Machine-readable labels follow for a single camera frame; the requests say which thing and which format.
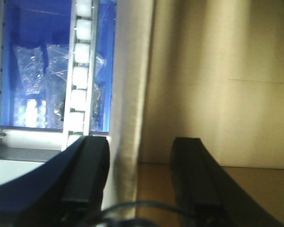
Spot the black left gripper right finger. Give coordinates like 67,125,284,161
170,137,283,227

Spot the clear plastic bag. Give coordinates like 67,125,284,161
14,44,107,128

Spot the brown cardboard box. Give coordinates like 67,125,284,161
103,0,284,224

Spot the blue plastic bin below shelf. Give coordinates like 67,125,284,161
0,0,116,134

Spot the metal shelf front beam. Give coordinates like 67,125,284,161
0,126,109,164

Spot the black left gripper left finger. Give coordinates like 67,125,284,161
0,136,109,227

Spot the middle grey roller rail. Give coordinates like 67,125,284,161
61,0,99,150

